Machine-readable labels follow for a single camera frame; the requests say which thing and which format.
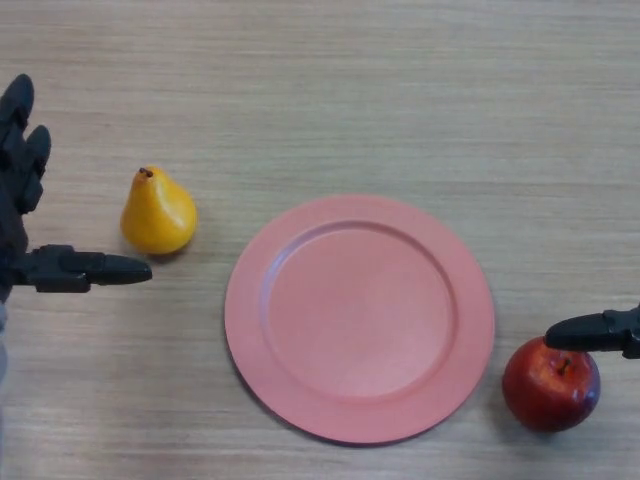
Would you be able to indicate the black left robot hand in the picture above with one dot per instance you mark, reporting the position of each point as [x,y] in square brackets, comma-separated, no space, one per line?
[15,235]

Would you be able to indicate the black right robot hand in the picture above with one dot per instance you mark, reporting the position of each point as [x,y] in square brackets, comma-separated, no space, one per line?
[595,334]

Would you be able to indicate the yellow pear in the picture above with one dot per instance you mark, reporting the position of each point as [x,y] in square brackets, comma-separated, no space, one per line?
[159,215]

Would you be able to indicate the pink round plate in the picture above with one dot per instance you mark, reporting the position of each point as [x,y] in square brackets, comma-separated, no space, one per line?
[360,320]

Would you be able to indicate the red apple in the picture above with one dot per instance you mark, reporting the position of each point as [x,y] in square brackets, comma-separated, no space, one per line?
[550,395]

